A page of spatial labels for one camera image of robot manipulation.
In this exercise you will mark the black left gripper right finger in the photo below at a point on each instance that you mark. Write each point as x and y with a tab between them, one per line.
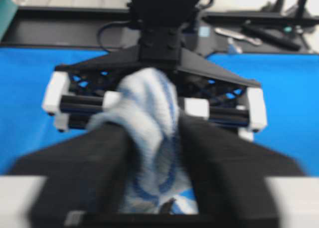
228	175

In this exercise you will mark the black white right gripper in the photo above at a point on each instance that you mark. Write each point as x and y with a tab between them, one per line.
205	90

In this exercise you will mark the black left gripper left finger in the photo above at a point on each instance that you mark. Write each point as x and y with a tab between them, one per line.
78	181

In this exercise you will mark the white blue striped towel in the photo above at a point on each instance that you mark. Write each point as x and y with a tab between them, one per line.
148	110

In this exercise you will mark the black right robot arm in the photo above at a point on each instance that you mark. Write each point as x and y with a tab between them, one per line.
153	14

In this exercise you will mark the silver metal tool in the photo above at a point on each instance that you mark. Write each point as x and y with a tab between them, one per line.
238	36

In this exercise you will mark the blue table cloth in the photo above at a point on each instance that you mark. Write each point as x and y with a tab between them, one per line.
290	84

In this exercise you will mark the black bar tool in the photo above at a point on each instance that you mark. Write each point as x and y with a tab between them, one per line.
268	37

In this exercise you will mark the green mat edge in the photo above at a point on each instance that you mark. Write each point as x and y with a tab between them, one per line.
8	10

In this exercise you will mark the black aluminium frame rail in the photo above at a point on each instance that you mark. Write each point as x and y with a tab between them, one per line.
77	27

